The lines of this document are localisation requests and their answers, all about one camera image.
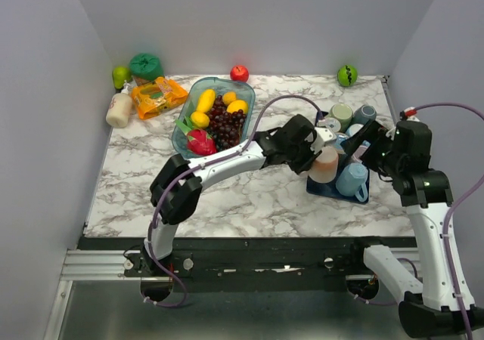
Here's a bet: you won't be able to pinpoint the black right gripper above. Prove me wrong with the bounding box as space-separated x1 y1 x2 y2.
341 117 404 177

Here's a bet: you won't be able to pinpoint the purple mug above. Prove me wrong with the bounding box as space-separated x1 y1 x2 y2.
351 145 368 163

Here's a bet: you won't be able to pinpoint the blue butterfly mug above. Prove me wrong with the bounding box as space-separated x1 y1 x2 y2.
332 132 349 155

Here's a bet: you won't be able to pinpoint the pink mug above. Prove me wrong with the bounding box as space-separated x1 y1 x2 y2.
309 147 339 184

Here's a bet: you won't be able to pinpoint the light blue faceted mug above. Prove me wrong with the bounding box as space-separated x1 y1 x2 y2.
335 162 369 202

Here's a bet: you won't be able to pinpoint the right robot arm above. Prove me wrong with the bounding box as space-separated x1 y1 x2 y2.
341 120 483 338

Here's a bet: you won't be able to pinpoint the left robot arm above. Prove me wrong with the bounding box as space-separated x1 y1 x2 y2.
141 115 324 276

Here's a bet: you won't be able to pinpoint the light blue white mug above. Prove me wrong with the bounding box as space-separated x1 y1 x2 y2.
346 123 363 138

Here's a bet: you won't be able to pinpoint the dark teal mug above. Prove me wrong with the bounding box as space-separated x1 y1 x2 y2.
352 104 377 125

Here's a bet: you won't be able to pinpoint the green mug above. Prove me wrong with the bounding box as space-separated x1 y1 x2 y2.
328 104 353 132

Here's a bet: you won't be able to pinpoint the grey white mug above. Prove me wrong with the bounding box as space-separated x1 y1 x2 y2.
316 116 342 133

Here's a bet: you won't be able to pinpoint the dark blue tray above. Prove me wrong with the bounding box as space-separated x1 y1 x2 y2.
305 109 378 205

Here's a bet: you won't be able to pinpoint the green black ball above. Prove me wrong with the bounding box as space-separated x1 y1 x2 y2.
337 64 358 87

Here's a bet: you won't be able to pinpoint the dark purple grapes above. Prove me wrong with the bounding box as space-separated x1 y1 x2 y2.
207 95 247 152

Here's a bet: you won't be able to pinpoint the yellow lemon right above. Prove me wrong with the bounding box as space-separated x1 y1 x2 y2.
226 100 249 114

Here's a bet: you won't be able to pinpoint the yellow lemon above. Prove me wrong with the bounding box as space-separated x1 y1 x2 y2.
226 100 249 114
190 111 210 129

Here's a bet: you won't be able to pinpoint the small orange fruit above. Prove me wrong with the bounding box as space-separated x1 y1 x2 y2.
222 91 237 106

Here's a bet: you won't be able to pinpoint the clear blue fruit tray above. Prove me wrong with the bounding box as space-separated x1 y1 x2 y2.
172 77 256 159

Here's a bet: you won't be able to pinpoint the red apple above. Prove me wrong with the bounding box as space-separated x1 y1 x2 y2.
229 65 250 82

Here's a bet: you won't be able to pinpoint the red dragon fruit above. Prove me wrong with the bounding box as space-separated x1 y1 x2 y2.
175 118 217 156

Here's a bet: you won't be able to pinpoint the yellow lemon left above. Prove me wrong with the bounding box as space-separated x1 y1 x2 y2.
190 111 210 129

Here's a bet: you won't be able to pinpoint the yellow mango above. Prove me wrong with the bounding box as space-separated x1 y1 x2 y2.
196 88 216 113

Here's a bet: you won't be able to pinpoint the orange snack bag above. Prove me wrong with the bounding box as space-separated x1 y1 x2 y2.
131 77 188 120

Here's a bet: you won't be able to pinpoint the cream lotion bottle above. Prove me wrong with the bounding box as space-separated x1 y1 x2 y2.
105 81 133 128

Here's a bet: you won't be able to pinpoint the green pear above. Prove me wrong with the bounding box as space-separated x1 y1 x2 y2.
112 66 132 90

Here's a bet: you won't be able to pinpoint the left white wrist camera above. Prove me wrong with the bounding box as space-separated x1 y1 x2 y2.
311 127 337 153

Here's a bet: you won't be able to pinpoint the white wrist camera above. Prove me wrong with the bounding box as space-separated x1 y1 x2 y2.
311 127 337 153
399 107 420 122

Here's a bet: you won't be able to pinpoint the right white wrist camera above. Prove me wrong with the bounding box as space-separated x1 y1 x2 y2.
399 107 420 122

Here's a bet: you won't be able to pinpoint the black table frame rail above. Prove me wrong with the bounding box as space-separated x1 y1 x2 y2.
78 236 417 299

